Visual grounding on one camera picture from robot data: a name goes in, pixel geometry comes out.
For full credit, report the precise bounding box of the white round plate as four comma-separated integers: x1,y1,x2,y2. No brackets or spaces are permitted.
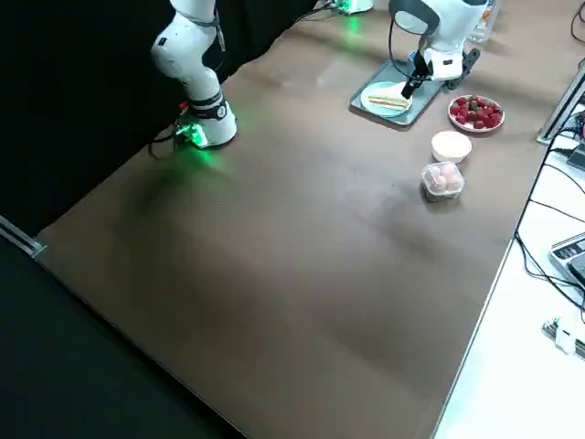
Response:
360,80,415,119

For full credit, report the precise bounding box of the clear bottle blue cap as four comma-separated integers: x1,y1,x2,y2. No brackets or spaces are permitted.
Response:
473,0,498,45

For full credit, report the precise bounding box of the thin black cable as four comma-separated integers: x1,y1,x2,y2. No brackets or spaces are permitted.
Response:
525,198,585,217

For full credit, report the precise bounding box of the white plate with strawberries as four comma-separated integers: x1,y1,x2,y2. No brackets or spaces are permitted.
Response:
447,94,506,134

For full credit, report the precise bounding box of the clear plastic egg box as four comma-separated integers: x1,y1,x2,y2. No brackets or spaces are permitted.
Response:
420,160,466,203

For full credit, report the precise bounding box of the pink bowl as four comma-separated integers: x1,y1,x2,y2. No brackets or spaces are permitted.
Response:
431,130,473,165

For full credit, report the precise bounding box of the black looped foot cable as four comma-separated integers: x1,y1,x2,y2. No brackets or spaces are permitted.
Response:
149,125,184,161

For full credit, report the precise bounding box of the grey rectangular tray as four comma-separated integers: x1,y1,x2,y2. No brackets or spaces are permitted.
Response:
349,59,443,129

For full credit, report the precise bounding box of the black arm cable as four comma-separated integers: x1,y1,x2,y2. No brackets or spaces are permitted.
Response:
212,8,429,86

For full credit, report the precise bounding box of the dark flat device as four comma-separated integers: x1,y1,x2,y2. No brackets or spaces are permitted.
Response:
565,142,585,171

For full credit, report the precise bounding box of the curved black cable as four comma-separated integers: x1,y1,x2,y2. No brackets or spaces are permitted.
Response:
569,0,585,47

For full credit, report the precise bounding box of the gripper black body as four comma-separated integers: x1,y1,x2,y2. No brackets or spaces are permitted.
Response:
412,43,433,80

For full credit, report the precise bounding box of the triangular sandwich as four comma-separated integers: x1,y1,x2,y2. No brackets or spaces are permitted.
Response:
367,89,410,113

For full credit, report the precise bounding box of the aluminium rail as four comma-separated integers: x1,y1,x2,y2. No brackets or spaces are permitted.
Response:
535,61,585,146

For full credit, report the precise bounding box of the grey device with buttons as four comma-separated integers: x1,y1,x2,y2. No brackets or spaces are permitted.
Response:
548,231,585,287

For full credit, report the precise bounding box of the white power adapter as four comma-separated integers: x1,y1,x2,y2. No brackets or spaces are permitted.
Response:
541,314,585,357

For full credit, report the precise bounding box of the aluminium frame corner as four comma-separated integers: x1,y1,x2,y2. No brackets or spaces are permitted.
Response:
0,213,48,261

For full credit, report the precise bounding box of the long black cable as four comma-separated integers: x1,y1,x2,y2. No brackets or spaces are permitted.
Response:
515,130,585,312

